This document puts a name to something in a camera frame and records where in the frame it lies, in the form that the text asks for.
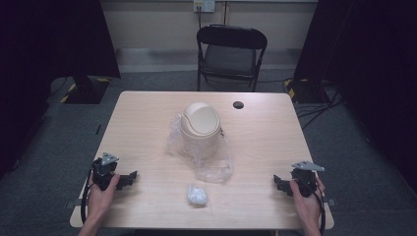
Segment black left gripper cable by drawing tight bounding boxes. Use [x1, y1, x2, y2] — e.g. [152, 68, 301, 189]
[80, 166, 96, 224]

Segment person's right hand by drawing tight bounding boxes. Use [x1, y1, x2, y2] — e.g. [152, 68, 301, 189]
[289, 177, 327, 228]

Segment clear plastic bag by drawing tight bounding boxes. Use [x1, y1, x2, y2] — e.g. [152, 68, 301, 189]
[166, 112, 235, 185]

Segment black curtain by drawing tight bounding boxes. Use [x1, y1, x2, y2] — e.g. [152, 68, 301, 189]
[292, 0, 417, 195]
[0, 0, 122, 180]

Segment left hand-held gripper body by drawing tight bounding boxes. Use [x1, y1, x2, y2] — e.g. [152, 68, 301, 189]
[90, 151, 120, 192]

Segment black folding chair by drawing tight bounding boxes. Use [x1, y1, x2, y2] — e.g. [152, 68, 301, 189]
[196, 24, 268, 93]

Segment beige swing-lid trash can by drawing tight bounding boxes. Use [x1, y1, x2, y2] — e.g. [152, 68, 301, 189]
[179, 101, 223, 160]

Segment black stand base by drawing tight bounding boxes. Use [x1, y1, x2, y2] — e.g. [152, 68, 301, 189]
[282, 78, 330, 105]
[59, 74, 111, 105]

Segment grey table clamp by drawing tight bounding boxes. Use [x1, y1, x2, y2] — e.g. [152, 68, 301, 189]
[63, 199, 83, 210]

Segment black floor cables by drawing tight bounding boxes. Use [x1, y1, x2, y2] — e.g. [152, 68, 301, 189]
[293, 84, 343, 131]

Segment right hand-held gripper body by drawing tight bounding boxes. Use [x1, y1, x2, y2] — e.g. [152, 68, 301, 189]
[290, 159, 327, 199]

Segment white wall outlet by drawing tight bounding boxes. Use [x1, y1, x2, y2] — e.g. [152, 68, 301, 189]
[192, 0, 216, 14]

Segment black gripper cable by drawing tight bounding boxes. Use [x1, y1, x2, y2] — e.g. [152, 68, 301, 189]
[304, 180, 328, 236]
[80, 166, 96, 224]

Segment crumpled white paper ball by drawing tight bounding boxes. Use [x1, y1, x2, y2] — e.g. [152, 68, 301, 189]
[187, 184, 209, 207]

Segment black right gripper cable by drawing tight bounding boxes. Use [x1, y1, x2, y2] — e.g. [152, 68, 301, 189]
[304, 180, 328, 236]

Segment person's left hand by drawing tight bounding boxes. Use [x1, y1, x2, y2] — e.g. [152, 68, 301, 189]
[86, 173, 121, 224]

